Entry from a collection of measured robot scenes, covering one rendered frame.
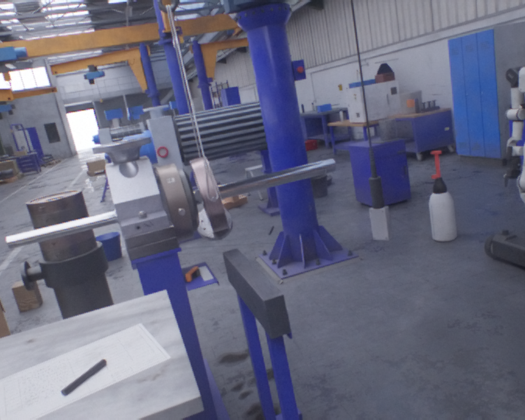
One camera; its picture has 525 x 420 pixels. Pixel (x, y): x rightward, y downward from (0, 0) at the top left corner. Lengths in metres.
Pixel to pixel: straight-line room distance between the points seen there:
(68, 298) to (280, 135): 2.03
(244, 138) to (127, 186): 3.87
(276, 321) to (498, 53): 5.84
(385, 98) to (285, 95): 5.30
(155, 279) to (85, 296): 1.72
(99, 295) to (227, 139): 2.83
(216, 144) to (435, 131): 3.95
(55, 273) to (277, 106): 2.08
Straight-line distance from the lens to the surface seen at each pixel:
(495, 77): 6.99
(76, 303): 3.75
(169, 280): 2.06
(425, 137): 8.22
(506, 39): 7.10
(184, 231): 2.22
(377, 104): 9.06
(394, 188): 5.65
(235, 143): 5.94
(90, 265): 3.65
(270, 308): 1.58
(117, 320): 1.72
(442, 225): 4.35
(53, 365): 1.58
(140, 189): 2.10
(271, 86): 3.97
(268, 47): 3.98
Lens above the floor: 1.51
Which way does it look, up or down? 14 degrees down
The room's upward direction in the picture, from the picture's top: 11 degrees counter-clockwise
